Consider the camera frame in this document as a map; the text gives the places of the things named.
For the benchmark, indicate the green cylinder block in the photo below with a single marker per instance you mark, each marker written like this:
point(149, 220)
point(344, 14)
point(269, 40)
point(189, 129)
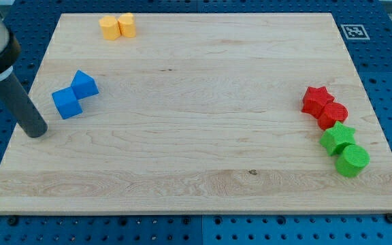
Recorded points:
point(352, 161)

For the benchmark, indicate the blue triangle block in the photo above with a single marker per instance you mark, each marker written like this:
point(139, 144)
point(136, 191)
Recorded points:
point(83, 85)

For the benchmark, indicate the yellow hexagon block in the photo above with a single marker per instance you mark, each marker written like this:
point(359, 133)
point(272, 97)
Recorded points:
point(109, 27)

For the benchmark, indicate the red cylinder block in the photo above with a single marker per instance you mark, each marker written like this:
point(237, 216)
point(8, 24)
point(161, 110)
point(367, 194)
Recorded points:
point(332, 113)

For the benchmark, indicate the red star block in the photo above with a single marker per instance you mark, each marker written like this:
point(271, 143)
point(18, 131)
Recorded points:
point(315, 99)

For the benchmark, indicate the green star block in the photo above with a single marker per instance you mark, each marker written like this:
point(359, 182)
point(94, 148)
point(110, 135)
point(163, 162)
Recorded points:
point(336, 138)

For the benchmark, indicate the white fiducial marker tag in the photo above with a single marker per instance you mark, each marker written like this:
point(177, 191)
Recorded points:
point(354, 32)

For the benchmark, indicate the blue cube block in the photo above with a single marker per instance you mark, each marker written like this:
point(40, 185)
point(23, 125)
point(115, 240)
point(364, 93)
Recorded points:
point(66, 103)

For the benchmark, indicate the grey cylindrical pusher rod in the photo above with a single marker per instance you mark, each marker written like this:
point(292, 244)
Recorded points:
point(17, 101)

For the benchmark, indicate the light wooden board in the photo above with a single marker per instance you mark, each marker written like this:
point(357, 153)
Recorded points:
point(197, 114)

